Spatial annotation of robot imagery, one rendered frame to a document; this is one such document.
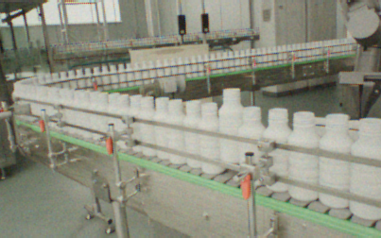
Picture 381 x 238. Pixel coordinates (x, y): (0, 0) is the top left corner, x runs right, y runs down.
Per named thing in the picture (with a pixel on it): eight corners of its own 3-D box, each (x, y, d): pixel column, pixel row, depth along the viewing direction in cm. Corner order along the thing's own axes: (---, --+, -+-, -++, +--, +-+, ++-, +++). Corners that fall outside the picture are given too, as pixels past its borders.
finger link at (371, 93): (369, 120, 68) (375, 75, 68) (333, 117, 73) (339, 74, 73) (377, 124, 73) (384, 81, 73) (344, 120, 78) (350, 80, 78)
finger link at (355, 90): (380, 122, 67) (388, 75, 67) (343, 118, 72) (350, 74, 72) (389, 125, 72) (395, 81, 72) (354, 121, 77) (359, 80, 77)
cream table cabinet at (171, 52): (196, 111, 608) (190, 44, 581) (214, 117, 554) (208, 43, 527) (137, 123, 560) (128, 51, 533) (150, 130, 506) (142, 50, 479)
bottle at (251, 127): (269, 187, 71) (268, 110, 67) (241, 188, 72) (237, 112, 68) (266, 175, 77) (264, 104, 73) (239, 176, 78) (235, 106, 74)
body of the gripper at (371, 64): (389, 81, 67) (394, 44, 67) (337, 79, 74) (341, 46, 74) (396, 88, 71) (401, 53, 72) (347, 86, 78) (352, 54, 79)
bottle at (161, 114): (177, 160, 92) (170, 100, 88) (155, 161, 93) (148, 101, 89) (181, 152, 97) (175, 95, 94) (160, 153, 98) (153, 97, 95)
